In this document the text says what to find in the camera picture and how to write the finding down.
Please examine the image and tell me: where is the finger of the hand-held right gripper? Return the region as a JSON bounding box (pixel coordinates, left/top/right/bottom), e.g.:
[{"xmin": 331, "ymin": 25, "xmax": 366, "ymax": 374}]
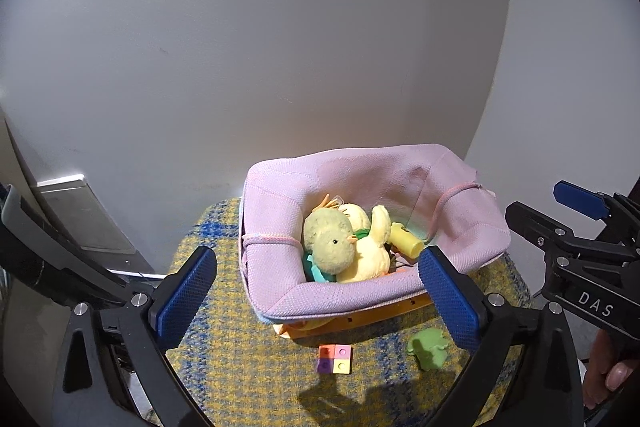
[
  {"xmin": 552, "ymin": 179, "xmax": 640, "ymax": 253},
  {"xmin": 504, "ymin": 201, "xmax": 626, "ymax": 265}
]

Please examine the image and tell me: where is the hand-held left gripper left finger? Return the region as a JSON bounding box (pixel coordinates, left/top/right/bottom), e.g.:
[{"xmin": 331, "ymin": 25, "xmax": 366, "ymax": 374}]
[{"xmin": 52, "ymin": 245, "xmax": 218, "ymax": 427}]

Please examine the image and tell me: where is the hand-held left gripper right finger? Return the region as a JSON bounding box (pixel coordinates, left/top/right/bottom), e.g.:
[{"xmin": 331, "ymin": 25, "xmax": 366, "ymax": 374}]
[{"xmin": 418, "ymin": 245, "xmax": 585, "ymax": 427}]

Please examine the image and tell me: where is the yellow cylinder toy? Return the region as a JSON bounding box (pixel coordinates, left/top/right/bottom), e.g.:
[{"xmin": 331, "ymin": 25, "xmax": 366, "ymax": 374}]
[{"xmin": 390, "ymin": 223, "xmax": 425, "ymax": 258}]

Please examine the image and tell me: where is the yellow plush duck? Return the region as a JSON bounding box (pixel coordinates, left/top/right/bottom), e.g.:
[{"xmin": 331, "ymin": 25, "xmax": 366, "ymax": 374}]
[{"xmin": 302, "ymin": 194, "xmax": 394, "ymax": 284}]

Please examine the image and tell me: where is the turquoise toy case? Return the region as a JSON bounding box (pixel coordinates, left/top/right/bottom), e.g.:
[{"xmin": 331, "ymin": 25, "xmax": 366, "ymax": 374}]
[{"xmin": 301, "ymin": 254, "xmax": 337, "ymax": 283}]

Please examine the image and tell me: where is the orange basket with pink liner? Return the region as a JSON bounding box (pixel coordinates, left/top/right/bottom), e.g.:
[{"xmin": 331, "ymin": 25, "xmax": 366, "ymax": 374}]
[{"xmin": 241, "ymin": 143, "xmax": 512, "ymax": 340}]

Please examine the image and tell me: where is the person's right hand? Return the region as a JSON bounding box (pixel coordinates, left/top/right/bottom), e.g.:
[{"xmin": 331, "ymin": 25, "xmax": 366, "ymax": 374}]
[{"xmin": 582, "ymin": 331, "xmax": 640, "ymax": 410}]

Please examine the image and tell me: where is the green elephant toy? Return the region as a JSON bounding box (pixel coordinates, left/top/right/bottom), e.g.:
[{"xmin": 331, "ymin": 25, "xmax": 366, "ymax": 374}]
[{"xmin": 406, "ymin": 328, "xmax": 449, "ymax": 371}]

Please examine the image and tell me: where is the yellow blue plaid blanket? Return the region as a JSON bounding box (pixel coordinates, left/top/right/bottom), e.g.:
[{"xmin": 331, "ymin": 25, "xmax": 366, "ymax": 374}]
[{"xmin": 164, "ymin": 198, "xmax": 534, "ymax": 427}]

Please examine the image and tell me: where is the multicoloured cube block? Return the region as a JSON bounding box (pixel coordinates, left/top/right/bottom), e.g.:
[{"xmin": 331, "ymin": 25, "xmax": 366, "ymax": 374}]
[{"xmin": 317, "ymin": 344, "xmax": 352, "ymax": 376}]

